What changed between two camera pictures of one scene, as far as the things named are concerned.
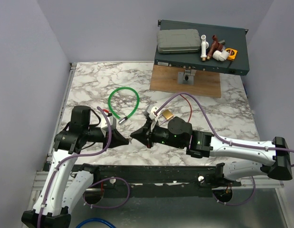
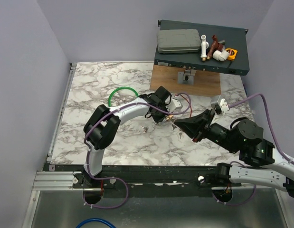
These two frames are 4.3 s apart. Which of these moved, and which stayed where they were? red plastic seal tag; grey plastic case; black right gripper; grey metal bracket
Moved: black right gripper
Stayed: grey plastic case; grey metal bracket; red plastic seal tag
